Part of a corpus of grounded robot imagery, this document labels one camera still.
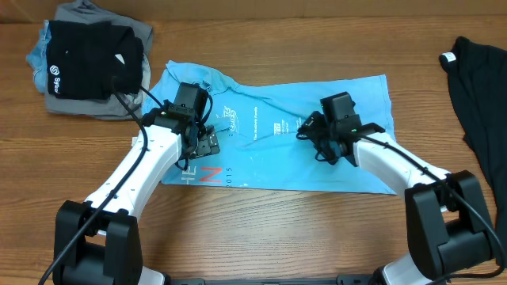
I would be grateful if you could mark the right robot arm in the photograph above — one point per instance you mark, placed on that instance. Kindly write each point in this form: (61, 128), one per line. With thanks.
(449, 230)

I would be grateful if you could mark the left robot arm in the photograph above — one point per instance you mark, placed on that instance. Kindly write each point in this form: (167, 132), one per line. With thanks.
(97, 241)

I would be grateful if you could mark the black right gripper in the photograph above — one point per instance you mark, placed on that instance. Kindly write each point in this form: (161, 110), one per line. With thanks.
(313, 132)

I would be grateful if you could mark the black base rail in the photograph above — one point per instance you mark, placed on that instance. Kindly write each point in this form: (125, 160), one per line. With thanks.
(338, 280)

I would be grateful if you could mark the black unfolded shirt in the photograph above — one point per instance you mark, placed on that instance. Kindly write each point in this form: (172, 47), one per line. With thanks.
(477, 88)

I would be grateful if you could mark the folded blue denim garment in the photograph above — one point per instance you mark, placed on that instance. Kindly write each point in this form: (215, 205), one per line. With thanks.
(37, 58)

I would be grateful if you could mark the light blue printed t-shirt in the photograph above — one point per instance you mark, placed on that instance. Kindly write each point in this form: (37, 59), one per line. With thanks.
(256, 128)

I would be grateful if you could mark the folded grey garment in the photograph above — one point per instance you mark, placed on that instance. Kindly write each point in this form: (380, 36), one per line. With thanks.
(84, 11)

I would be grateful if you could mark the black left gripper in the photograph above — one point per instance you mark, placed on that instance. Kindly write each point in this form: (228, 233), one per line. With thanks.
(207, 141)

